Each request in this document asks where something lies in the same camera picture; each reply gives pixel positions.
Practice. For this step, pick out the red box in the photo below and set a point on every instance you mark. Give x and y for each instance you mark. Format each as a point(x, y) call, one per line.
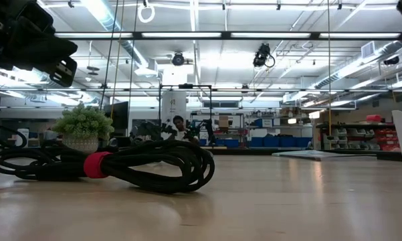
point(374, 118)

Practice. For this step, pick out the grey flat board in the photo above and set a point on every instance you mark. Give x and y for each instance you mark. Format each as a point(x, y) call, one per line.
point(321, 154)

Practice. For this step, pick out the row of blue bins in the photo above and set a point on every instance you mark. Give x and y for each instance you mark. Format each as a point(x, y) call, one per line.
point(281, 141)

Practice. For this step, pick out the white pillar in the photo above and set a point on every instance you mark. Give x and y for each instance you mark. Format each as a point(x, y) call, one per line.
point(174, 107)

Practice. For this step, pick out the round black ceiling camera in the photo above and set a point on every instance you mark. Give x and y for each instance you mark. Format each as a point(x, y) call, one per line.
point(178, 59)

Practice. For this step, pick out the black background robot arm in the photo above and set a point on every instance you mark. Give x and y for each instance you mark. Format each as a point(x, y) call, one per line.
point(150, 130)
point(204, 129)

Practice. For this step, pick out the white roll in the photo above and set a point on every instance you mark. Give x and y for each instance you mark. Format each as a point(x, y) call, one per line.
point(22, 137)

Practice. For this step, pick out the shelf with red bins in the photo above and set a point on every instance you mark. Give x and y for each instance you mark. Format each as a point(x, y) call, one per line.
point(386, 139)

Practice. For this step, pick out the green plant in patterned pot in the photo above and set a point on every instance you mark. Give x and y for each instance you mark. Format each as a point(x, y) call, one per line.
point(82, 129)

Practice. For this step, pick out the person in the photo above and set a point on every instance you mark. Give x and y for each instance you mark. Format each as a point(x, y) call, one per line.
point(180, 129)

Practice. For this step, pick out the black overhead frame bar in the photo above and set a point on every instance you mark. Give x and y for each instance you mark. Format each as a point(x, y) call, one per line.
point(227, 35)

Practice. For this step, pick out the black monitor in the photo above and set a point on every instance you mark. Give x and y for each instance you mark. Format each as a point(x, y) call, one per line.
point(120, 117)

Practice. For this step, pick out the black metal frame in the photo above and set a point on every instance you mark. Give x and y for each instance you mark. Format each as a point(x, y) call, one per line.
point(185, 86)

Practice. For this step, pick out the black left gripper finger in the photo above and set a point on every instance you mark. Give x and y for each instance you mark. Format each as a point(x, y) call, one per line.
point(64, 72)

